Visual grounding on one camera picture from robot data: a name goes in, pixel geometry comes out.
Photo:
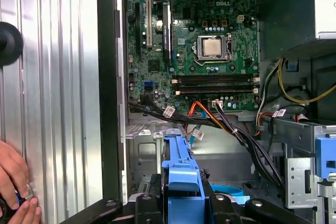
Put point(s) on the CPU socket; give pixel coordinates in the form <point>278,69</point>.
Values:
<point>198,48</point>

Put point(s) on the white expansion slot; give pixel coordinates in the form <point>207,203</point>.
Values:
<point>149,24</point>

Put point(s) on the metal optical drive cage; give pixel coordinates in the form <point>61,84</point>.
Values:
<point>296,182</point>

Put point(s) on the hard disk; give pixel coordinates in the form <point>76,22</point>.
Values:
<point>183,179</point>

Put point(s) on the person's left hand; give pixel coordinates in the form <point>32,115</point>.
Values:
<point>13,171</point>

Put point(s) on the black round disc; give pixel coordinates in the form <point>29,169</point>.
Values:
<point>10,43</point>

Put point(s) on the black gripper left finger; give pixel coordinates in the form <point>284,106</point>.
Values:
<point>149,208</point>

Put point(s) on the black RAM slot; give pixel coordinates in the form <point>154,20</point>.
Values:
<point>215,80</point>
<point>215,92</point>
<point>215,75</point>

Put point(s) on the person's right hand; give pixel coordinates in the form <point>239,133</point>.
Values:
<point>30,213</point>

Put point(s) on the metal disk bay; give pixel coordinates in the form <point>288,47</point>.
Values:
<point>141,153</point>

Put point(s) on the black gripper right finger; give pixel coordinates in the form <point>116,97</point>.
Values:
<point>223,211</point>

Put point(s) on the green motherboard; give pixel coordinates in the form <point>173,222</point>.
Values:
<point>231,19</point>

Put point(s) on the black graphics card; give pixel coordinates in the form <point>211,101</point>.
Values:
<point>167,32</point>

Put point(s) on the blue plastic drive latch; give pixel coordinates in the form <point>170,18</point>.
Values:
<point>326,155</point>

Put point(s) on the black expansion slot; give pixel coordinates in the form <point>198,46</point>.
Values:
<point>137,32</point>

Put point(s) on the silver CPU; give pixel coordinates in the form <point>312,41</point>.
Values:
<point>213,47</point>

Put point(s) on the black open PC case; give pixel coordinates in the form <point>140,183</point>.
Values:
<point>107,77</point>

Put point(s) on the grey power supply unit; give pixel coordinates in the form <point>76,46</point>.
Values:
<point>286,11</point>

